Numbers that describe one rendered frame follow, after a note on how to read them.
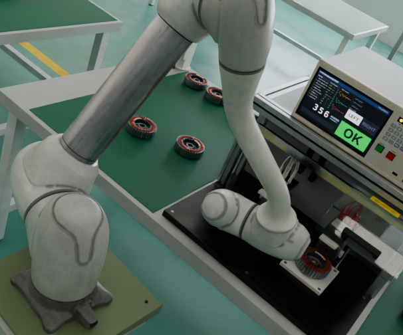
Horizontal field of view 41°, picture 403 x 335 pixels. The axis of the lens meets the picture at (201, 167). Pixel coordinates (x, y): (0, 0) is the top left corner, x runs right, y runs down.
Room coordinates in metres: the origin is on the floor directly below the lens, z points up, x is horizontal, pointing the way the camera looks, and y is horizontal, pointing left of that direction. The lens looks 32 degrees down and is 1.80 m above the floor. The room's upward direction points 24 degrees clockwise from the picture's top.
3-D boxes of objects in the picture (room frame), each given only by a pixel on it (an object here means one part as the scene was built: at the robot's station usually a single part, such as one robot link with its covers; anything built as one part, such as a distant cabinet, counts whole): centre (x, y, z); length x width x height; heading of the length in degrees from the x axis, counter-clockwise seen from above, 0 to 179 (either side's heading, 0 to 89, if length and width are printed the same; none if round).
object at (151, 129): (1.72, 0.27, 0.77); 0.11 x 0.11 x 0.04
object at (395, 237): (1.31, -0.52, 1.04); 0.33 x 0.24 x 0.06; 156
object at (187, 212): (1.40, -0.33, 0.76); 0.64 x 0.47 x 0.02; 66
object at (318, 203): (1.62, -0.43, 0.92); 0.66 x 0.01 x 0.30; 66
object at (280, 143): (1.48, -0.37, 1.03); 0.62 x 0.01 x 0.03; 66
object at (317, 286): (1.34, -0.44, 0.78); 0.15 x 0.15 x 0.01; 66
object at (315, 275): (1.34, -0.44, 0.80); 0.11 x 0.11 x 0.04
